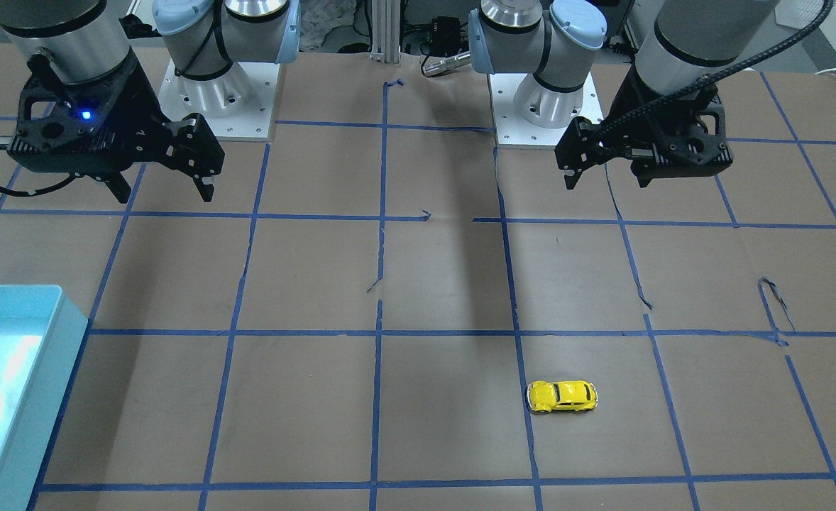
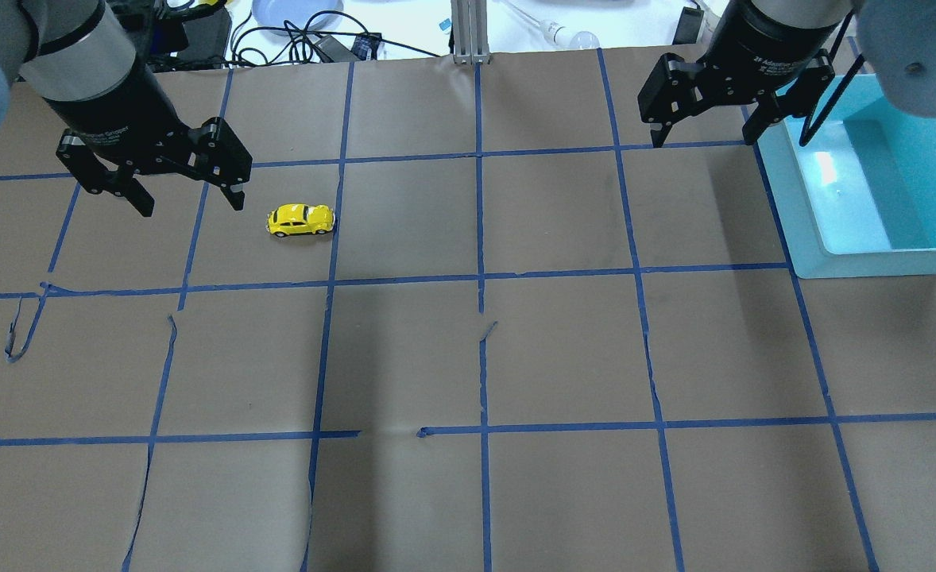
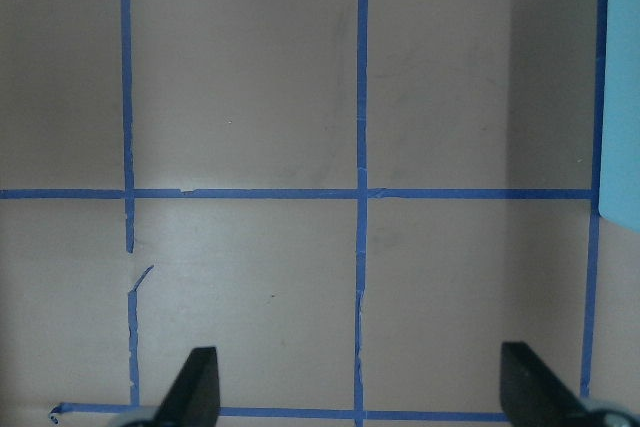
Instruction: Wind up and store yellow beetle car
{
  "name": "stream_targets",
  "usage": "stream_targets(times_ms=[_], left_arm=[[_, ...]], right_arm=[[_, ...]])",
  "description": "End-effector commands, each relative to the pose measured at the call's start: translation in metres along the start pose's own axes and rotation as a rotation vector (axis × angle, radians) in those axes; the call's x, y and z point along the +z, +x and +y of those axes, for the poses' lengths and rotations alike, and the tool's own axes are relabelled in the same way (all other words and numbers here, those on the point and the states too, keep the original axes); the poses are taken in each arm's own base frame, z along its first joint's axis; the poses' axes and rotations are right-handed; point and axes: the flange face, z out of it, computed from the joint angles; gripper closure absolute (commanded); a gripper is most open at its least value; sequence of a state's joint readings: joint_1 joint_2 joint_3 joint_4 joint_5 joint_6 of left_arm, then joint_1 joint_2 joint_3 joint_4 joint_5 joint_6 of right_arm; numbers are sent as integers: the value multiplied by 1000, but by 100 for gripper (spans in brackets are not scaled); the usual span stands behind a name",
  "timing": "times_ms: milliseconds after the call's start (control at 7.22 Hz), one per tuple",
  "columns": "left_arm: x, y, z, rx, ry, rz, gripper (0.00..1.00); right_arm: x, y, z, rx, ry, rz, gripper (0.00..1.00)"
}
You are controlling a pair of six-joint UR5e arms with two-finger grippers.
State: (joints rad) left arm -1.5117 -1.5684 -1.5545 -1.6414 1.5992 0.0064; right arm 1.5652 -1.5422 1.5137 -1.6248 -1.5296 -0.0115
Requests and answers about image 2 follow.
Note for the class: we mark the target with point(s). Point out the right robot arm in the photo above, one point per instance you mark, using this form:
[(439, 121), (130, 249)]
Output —
[(896, 38)]

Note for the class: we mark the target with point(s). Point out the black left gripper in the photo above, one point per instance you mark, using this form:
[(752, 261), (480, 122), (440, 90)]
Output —
[(116, 102)]

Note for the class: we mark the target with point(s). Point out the aluminium frame post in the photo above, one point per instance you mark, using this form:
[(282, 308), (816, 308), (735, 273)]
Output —
[(469, 41)]

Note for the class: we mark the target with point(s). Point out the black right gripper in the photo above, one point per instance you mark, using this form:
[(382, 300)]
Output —
[(763, 46)]

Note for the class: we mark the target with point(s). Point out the turquoise plastic bin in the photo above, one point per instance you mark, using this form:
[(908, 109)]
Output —
[(860, 199)]

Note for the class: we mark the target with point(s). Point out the black power adapter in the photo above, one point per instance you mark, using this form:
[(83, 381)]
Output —
[(363, 47)]

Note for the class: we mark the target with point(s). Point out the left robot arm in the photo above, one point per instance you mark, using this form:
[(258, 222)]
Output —
[(67, 50)]

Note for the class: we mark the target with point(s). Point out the blue plate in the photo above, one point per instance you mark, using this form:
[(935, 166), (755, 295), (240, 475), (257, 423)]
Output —
[(311, 15)]

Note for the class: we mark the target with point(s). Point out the light bulb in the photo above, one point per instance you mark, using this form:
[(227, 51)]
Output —
[(563, 36)]

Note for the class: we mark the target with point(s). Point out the yellow beetle toy car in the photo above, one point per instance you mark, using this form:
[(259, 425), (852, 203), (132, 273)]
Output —
[(299, 219)]

